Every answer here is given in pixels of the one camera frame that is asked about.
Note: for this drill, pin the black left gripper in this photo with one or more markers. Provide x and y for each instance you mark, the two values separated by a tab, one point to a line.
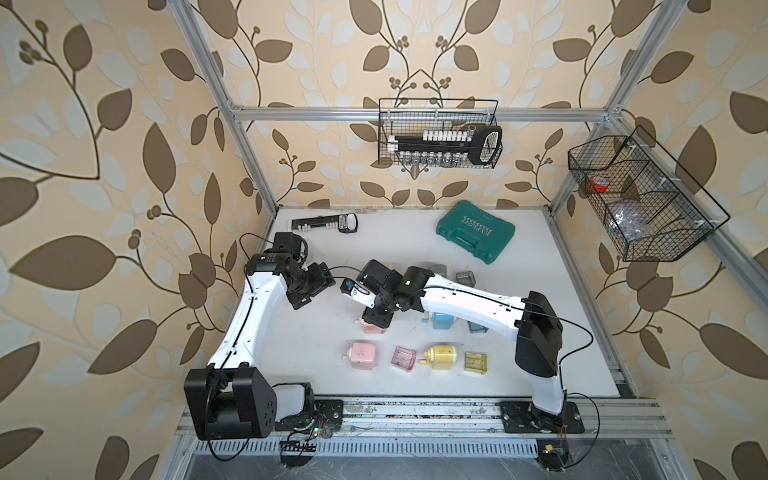
321	278

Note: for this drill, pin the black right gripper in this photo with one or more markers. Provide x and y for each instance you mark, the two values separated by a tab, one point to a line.
372	316

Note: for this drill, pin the pink pencil sharpener row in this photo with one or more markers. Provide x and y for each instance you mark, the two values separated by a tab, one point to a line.
371	329
361	356

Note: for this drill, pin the pink clear sharpener tray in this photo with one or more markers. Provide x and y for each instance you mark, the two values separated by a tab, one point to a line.
404	358

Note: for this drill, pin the pink pencil sharpener front row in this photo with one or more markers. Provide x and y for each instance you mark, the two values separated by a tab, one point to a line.
361	356

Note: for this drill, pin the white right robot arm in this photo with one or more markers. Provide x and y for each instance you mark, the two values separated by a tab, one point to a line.
528	321

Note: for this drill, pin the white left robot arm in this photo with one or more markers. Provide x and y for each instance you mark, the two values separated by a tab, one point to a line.
230	399

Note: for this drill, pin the green pencil sharpener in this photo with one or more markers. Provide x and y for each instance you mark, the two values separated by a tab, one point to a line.
438	269

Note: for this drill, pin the blue pencil sharpener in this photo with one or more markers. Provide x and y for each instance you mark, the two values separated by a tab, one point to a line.
439	321

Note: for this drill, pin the clear grey sharpener tray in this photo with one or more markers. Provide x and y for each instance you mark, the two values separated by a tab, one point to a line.
466	278

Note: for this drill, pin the yellow pencil sharpener front row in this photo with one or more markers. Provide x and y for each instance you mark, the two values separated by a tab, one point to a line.
439	357

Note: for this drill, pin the blue clear sharpener tray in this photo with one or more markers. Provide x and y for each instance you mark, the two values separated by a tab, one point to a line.
475	328

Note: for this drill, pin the yellow clear tray front row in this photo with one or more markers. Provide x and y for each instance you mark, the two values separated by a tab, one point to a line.
475	363

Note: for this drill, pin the green plastic tool case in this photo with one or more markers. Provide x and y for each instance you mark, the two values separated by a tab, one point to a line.
480	233

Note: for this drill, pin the left circuit board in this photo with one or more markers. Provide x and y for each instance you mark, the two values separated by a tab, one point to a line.
295	454

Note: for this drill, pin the circuit board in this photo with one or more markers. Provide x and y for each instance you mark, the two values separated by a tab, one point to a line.
552	457
295	454

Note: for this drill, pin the right circuit board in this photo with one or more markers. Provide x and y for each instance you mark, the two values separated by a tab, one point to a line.
552	457

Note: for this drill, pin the clear plastic bag in basket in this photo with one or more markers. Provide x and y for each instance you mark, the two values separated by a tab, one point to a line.
627	220

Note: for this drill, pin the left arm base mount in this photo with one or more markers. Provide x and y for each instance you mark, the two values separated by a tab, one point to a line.
324	414

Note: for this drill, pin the black wire basket back wall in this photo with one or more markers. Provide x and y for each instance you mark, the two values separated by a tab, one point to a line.
408	116

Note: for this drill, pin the black wire basket wall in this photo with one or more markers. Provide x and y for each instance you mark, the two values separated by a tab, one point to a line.
408	116
679	210

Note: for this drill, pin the black socket rail in basket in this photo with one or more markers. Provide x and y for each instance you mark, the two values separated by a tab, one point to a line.
479	146

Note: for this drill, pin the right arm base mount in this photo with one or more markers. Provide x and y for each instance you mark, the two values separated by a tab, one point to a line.
540	415

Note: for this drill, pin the aluminium front rail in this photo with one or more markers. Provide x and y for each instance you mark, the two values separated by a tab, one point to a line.
454	417

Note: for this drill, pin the black wire basket right wall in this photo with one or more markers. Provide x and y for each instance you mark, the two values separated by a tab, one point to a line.
679	210

